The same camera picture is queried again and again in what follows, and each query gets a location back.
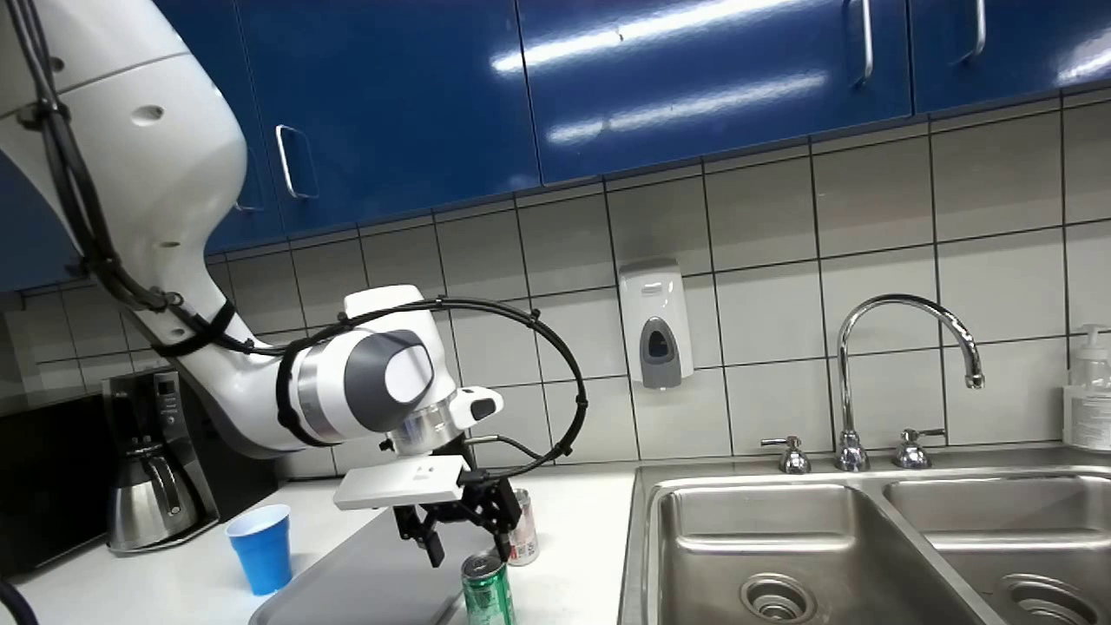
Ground blue plastic cup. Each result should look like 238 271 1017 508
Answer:
227 502 300 599

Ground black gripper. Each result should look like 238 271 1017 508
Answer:
392 466 527 572

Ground black coffee maker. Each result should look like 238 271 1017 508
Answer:
100 366 227 559

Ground clear soap pump bottle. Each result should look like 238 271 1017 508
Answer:
1058 322 1111 456

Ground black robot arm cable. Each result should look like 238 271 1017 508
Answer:
4 0 591 480

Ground stainless steel double sink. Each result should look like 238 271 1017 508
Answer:
614 463 1111 625

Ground white wall soap dispenser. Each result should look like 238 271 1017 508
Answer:
614 264 700 392

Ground blue upper cabinet door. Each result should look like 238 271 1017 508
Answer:
0 147 85 295
514 0 917 189
150 0 541 260
906 0 1111 121

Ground steel coffee carafe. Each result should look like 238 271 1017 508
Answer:
109 443 210 554

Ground chrome gooseneck faucet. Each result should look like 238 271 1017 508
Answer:
835 293 989 471

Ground grey plastic tray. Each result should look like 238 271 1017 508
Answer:
246 508 505 625

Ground chrome faucet handle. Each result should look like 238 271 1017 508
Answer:
891 427 952 471
757 435 816 476

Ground green soda can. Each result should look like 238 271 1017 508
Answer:
458 547 521 625

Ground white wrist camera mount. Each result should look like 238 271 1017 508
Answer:
333 452 472 514

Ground black microwave oven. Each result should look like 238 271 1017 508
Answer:
0 390 123 584

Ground metal cabinet door handle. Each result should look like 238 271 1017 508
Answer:
856 0 882 82
273 121 316 206
952 0 994 69

